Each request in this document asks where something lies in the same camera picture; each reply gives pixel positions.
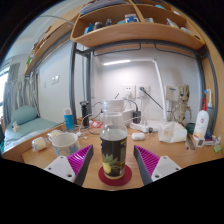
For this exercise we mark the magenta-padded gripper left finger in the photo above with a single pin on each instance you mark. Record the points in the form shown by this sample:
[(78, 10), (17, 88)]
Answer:
[(59, 166)]

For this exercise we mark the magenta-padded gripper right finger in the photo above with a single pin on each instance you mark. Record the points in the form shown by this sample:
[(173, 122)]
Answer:
[(166, 166)]

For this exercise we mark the clear bottle with dark label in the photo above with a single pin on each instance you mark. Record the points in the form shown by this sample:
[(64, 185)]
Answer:
[(113, 150)]

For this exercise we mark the cream mug with blue map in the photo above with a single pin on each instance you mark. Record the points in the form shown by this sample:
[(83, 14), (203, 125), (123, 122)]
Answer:
[(65, 145)]

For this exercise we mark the wrapped bread roll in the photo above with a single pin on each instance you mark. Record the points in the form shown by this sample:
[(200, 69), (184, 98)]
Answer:
[(55, 134), (39, 144)]

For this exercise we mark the white crumpled bag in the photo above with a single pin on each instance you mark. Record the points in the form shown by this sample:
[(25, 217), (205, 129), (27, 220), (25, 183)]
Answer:
[(172, 132)]

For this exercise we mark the flat round red coaster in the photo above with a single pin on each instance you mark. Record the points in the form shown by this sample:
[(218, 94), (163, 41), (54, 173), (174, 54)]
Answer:
[(128, 175)]

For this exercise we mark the white earbud case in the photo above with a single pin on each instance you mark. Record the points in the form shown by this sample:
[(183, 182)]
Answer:
[(138, 136)]

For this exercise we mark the small white display device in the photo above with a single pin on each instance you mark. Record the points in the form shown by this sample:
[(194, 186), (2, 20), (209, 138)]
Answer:
[(200, 142)]

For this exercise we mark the white power strip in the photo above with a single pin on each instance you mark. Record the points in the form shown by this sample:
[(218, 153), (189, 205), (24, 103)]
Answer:
[(145, 127)]

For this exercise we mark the teal bed mattress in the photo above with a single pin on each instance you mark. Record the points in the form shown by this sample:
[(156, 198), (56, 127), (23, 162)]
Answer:
[(36, 128)]

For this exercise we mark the blue and white tube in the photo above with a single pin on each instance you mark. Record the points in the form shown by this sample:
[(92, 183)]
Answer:
[(68, 121)]

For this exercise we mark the white pump bottle red top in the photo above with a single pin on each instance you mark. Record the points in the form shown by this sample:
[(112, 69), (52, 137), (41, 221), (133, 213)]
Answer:
[(201, 125)]

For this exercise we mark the small green box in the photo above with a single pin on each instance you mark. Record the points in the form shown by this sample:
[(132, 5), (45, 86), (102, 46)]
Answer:
[(217, 148)]

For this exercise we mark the red and white packet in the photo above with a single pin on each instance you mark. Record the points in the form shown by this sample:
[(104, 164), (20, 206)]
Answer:
[(96, 124)]

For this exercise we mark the black charger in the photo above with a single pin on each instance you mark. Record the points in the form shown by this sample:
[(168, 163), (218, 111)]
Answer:
[(137, 117)]

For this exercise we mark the black electric shaver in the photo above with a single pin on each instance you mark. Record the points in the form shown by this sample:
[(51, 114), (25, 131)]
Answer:
[(85, 113)]

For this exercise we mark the small white plush toy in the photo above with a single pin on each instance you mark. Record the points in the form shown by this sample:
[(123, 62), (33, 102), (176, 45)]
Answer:
[(15, 126)]

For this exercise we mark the brown tree figurine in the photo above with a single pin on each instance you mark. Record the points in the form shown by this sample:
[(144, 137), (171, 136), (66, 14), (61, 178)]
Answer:
[(182, 106)]

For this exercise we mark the teal pillow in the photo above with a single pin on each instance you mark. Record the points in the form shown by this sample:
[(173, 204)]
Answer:
[(24, 115)]

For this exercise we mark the blue spray bottle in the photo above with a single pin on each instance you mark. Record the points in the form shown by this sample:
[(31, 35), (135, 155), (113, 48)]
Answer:
[(210, 98)]

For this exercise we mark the grey curtain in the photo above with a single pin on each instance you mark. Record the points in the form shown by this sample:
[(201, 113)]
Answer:
[(20, 95)]

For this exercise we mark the white desk lamp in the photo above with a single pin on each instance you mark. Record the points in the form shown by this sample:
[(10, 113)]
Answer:
[(116, 62)]

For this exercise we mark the wooden bunk board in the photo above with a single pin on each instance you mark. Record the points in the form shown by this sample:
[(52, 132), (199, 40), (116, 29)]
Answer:
[(53, 35)]

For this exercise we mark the wooden shelf unit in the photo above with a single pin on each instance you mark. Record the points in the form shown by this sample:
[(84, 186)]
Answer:
[(136, 33)]

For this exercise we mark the white wall socket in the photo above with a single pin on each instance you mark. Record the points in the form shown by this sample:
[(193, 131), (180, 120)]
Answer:
[(128, 91), (144, 91)]

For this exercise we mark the grey metal bunk frame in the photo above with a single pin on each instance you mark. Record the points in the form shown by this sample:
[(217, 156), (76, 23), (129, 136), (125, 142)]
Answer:
[(72, 83)]

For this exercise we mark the white wall switch plate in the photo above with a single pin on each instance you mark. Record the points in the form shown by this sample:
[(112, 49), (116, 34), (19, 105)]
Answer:
[(55, 79)]

